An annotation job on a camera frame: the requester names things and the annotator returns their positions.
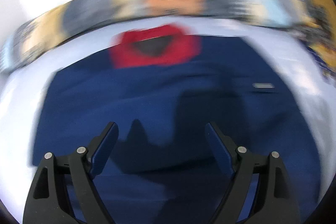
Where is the dark patterned cloth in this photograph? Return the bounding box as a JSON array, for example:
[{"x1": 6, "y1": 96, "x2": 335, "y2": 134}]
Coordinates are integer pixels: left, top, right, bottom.
[{"x1": 289, "y1": 0, "x2": 335, "y2": 85}]

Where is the patchwork rolled quilt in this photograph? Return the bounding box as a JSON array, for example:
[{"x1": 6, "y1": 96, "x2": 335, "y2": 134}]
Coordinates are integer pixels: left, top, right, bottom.
[{"x1": 1, "y1": 0, "x2": 317, "y2": 73}]

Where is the light blue cloud bedsheet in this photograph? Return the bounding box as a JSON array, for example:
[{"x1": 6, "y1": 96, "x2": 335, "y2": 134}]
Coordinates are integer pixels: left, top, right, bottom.
[{"x1": 1, "y1": 17, "x2": 335, "y2": 221}]

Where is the navy work jacket red collar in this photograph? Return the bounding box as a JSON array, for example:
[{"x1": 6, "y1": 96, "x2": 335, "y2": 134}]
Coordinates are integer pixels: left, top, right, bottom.
[{"x1": 32, "y1": 25, "x2": 321, "y2": 223}]

